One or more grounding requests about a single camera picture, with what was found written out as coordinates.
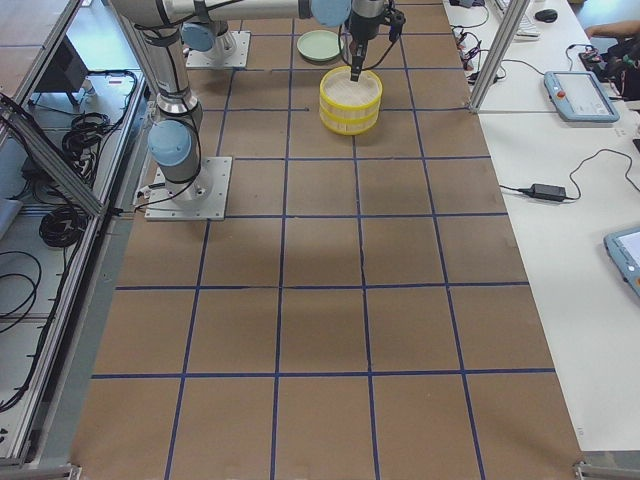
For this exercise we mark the light green plate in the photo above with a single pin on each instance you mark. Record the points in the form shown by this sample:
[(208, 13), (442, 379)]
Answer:
[(319, 45)]

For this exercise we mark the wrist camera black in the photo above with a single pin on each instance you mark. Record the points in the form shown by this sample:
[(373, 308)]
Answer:
[(396, 20)]

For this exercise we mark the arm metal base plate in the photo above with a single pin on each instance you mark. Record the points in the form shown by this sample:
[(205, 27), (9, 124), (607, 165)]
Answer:
[(216, 52), (205, 199)]

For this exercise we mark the teach pendant with screen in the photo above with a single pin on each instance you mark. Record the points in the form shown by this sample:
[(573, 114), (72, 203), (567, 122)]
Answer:
[(579, 97)]

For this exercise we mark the aluminium frame post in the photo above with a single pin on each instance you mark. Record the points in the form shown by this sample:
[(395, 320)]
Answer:
[(500, 43)]

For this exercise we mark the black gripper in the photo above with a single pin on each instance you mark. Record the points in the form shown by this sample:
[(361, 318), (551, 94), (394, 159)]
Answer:
[(363, 24)]

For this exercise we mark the yellow steamer layer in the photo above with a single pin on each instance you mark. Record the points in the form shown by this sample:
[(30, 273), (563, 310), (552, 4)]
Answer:
[(338, 90), (347, 126)]

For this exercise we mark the black power adapter right table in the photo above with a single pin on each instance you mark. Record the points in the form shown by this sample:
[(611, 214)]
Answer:
[(545, 192)]

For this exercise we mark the black computer mouse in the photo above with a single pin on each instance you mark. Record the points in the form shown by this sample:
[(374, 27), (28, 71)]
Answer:
[(546, 15)]

